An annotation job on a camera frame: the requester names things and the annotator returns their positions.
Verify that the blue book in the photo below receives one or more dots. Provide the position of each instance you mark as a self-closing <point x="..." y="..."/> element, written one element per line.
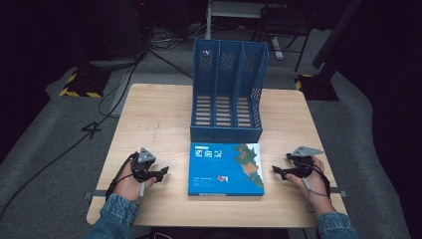
<point x="225" y="169"/>

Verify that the black stand base hazard tape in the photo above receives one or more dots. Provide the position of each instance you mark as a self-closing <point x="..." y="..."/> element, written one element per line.
<point x="84" y="83"/>
<point x="315" y="86"/>

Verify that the grey metal table bracket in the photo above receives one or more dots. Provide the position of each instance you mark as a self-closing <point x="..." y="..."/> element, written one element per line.
<point x="339" y="193"/>
<point x="94" y="194"/>

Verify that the black chair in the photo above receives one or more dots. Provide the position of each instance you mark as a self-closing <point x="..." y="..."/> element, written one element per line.
<point x="285" y="23"/>

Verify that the person's left hand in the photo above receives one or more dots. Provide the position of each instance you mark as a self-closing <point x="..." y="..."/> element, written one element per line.
<point x="130" y="186"/>

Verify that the white metal table frame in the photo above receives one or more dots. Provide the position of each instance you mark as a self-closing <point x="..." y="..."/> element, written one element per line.
<point x="239" y="20"/>

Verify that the blue plastic file rack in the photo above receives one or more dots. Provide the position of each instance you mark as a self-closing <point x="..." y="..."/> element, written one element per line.
<point x="229" y="89"/>

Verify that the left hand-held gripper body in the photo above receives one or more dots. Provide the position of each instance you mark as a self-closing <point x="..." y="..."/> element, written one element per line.
<point x="142" y="163"/>

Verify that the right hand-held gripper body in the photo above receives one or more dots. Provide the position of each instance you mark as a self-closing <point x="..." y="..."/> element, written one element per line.
<point x="302" y="162"/>

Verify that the person's right hand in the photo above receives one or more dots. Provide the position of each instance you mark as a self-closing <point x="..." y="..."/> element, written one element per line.
<point x="313" y="188"/>

